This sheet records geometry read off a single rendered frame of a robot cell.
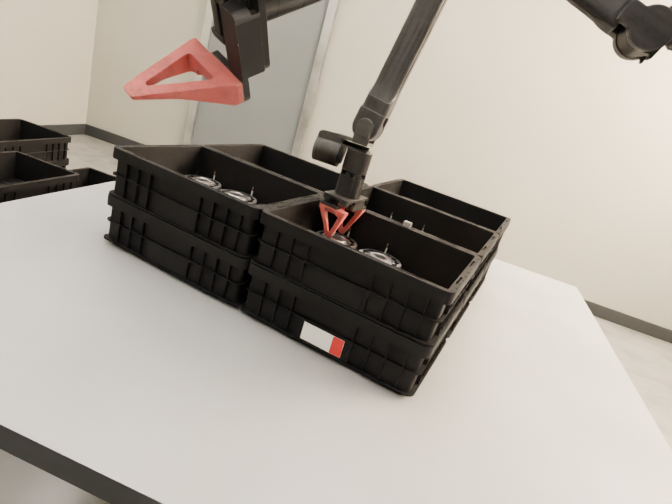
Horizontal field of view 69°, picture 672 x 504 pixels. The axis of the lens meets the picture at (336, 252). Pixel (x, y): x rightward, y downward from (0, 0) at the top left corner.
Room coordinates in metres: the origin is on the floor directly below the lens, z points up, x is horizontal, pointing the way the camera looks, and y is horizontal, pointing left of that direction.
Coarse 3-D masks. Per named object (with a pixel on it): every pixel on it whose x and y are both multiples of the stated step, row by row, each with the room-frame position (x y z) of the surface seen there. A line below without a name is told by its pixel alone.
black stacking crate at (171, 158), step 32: (160, 160) 1.17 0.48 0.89; (192, 160) 1.28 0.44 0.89; (224, 160) 1.28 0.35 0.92; (128, 192) 1.03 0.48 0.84; (160, 192) 1.00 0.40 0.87; (256, 192) 1.23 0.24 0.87; (288, 192) 1.20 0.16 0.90; (192, 224) 0.96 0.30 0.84; (224, 224) 0.93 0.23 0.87; (256, 224) 0.93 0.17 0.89
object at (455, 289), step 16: (272, 208) 0.94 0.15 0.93; (288, 208) 0.98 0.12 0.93; (272, 224) 0.89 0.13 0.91; (288, 224) 0.88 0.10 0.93; (400, 224) 1.11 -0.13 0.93; (304, 240) 0.86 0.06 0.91; (320, 240) 0.85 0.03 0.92; (432, 240) 1.07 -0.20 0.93; (336, 256) 0.84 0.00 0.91; (352, 256) 0.83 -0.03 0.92; (368, 256) 0.83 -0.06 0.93; (384, 272) 0.81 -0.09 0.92; (400, 272) 0.80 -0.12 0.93; (464, 272) 0.90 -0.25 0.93; (416, 288) 0.79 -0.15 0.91; (432, 288) 0.78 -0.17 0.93; (448, 304) 0.77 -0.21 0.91
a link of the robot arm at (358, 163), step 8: (344, 144) 1.08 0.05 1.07; (352, 144) 1.09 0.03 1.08; (344, 152) 1.10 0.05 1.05; (352, 152) 1.06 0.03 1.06; (360, 152) 1.06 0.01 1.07; (368, 152) 1.09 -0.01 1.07; (344, 160) 1.08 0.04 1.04; (352, 160) 1.06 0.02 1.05; (360, 160) 1.06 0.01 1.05; (368, 160) 1.07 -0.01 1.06; (344, 168) 1.07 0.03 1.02; (352, 168) 1.06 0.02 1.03; (360, 168) 1.06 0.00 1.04; (352, 176) 1.07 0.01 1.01
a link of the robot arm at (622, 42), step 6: (624, 30) 1.03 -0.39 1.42; (618, 36) 1.06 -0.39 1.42; (624, 36) 1.02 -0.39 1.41; (618, 42) 1.06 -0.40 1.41; (624, 42) 1.03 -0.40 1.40; (624, 48) 1.04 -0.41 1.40; (630, 48) 1.02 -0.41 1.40; (660, 48) 1.00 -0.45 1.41; (624, 54) 1.06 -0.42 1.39; (630, 54) 1.04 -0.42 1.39; (636, 54) 1.03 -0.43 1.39; (642, 54) 1.02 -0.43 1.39; (648, 54) 1.01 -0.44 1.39; (654, 54) 1.00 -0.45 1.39; (642, 60) 1.05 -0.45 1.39
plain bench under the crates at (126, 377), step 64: (64, 192) 1.27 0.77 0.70; (0, 256) 0.85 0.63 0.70; (64, 256) 0.92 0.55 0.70; (128, 256) 1.01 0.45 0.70; (0, 320) 0.66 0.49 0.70; (64, 320) 0.71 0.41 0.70; (128, 320) 0.77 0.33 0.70; (192, 320) 0.83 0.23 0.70; (256, 320) 0.90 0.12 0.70; (512, 320) 1.32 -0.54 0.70; (576, 320) 1.48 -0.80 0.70; (0, 384) 0.53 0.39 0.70; (64, 384) 0.57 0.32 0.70; (128, 384) 0.60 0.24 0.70; (192, 384) 0.65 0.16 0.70; (256, 384) 0.69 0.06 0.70; (320, 384) 0.75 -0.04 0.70; (448, 384) 0.88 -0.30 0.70; (512, 384) 0.95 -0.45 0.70; (576, 384) 1.04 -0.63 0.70; (0, 448) 0.47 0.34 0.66; (64, 448) 0.46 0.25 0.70; (128, 448) 0.49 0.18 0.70; (192, 448) 0.52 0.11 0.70; (256, 448) 0.56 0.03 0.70; (320, 448) 0.59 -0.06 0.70; (384, 448) 0.63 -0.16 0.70; (448, 448) 0.68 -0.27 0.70; (512, 448) 0.73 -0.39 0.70; (576, 448) 0.79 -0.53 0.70; (640, 448) 0.85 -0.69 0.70
